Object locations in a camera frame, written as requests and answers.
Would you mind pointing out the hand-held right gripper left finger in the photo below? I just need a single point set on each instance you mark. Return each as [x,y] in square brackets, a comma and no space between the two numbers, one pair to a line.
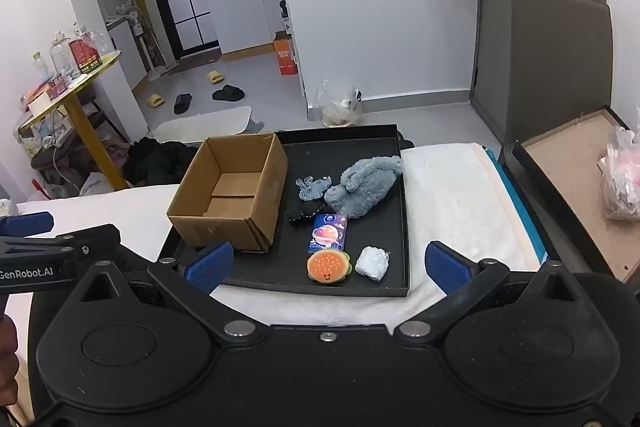
[210,264]

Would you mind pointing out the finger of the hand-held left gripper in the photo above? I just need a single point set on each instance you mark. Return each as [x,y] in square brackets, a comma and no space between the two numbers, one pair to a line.
[95,237]
[30,223]

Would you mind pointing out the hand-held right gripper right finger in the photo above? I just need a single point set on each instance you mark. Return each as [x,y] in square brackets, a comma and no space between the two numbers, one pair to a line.
[445,264]

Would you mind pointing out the brown cardboard box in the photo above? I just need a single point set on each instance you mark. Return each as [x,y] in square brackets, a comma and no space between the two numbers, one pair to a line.
[225,229]

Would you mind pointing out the black tray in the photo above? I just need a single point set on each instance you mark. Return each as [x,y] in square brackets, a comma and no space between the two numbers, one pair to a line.
[380,227]

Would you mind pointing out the grey-blue fluffy plush toy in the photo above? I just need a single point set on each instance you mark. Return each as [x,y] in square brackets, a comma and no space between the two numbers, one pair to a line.
[365,187]

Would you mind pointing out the orange burger plush toy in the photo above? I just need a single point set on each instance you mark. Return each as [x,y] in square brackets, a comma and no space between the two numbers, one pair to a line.
[327,266]

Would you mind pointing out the black soft pouch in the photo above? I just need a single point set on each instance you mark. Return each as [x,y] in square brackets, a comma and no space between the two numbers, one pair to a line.
[307,210]

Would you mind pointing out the person's left hand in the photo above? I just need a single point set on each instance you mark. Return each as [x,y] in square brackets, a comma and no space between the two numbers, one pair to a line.
[5,357]

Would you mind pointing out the white blanket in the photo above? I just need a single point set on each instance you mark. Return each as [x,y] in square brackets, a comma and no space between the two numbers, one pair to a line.
[450,197]

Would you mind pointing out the white wrapped tissue packet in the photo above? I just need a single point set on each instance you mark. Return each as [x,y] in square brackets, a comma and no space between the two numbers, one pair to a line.
[372,263]

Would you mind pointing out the blue bed sheet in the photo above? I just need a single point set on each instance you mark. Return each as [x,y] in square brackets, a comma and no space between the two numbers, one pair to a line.
[520,217]

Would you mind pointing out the black clothes pile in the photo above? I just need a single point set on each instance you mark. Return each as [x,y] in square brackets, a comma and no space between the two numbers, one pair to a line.
[160,159]

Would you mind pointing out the yellow round table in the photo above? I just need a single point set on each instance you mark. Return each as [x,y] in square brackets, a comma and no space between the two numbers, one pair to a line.
[85,127]

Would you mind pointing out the white flat box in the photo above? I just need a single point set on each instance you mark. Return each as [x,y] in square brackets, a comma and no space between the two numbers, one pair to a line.
[39,104]

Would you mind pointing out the blue purple tissue packet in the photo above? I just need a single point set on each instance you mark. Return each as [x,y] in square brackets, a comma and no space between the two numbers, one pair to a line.
[327,232]

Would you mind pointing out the small blue patterned plush toy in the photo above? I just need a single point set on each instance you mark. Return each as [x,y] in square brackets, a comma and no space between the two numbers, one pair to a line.
[312,189]

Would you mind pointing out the pink small box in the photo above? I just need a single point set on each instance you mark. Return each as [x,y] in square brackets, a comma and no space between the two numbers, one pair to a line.
[56,86]

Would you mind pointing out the white floor mat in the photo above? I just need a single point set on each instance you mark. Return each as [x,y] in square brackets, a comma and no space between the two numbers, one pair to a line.
[205,124]

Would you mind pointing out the blue-grey fluffy rug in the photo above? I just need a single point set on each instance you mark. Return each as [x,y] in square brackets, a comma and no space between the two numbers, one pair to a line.
[256,126]

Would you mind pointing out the black framed brown board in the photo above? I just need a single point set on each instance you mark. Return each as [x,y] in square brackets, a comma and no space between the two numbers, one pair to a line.
[565,177]

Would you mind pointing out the yellow slipper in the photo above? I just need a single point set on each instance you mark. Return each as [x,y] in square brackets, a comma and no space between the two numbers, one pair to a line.
[215,76]
[155,100]

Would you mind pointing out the clear plastic bottle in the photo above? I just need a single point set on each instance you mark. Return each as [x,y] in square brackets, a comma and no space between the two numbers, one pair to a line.
[40,66]

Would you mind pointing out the black slipper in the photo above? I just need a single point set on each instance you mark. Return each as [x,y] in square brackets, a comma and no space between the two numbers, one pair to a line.
[228,93]
[183,103]

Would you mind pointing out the clear glass jar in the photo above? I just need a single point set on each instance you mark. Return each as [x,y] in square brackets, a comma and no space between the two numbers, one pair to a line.
[61,54]

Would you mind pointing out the red box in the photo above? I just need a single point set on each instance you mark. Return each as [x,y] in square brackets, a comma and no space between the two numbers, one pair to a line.
[84,57]

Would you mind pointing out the clear plastic bag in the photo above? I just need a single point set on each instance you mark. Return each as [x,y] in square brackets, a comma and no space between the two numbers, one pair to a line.
[342,109]

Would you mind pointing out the pink white plastic bag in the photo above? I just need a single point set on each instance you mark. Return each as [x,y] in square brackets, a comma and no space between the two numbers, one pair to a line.
[622,177]

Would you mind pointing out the white standing fan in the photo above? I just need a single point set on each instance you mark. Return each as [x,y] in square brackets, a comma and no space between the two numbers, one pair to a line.
[142,42]

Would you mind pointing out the orange cardboard box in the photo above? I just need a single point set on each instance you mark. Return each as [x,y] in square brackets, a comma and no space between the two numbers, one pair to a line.
[286,57]

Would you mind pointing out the grey-brown padded panel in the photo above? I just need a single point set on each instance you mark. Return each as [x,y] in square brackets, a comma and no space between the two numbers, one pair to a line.
[555,67]

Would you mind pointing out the white shelf unit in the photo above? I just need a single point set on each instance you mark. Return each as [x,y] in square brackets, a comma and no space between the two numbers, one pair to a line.
[295,52]

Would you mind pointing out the grey door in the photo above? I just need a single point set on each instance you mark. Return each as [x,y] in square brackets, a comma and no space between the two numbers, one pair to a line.
[492,32]

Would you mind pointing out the white kitchen cabinet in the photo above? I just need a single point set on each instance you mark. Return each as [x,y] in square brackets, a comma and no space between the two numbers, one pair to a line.
[240,12]

